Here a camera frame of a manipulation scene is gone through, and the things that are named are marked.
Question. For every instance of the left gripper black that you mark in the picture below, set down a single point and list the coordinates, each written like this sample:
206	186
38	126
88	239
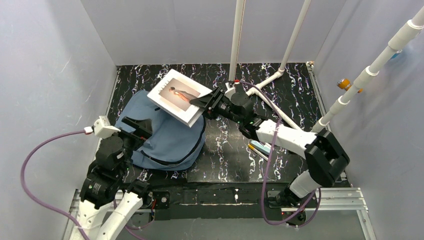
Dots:
133	133

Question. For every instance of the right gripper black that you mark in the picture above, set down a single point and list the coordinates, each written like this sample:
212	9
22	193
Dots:
214	100

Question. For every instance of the blue student backpack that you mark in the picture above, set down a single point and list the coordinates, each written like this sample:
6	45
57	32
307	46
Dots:
173	146

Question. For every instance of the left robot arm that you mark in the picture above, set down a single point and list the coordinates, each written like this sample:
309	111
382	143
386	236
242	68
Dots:
106	201

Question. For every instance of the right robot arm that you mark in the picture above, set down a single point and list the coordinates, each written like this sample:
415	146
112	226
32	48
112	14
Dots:
325	157

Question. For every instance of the blue white eraser case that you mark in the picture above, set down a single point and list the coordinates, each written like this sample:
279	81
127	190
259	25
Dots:
264	148

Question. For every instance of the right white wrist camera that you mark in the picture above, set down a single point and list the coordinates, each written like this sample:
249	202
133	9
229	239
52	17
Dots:
234	90

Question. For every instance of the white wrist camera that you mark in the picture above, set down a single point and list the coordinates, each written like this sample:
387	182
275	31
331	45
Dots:
234	90
101	128

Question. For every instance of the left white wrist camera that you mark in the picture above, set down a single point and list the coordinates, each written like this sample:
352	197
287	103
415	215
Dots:
101	128

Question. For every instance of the white pvc pipe frame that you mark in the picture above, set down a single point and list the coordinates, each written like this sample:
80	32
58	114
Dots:
412	28

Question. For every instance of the orange knob on wall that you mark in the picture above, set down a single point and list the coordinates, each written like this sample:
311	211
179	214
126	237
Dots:
344	84

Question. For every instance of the aluminium rail base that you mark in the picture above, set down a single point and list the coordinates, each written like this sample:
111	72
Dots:
231	211

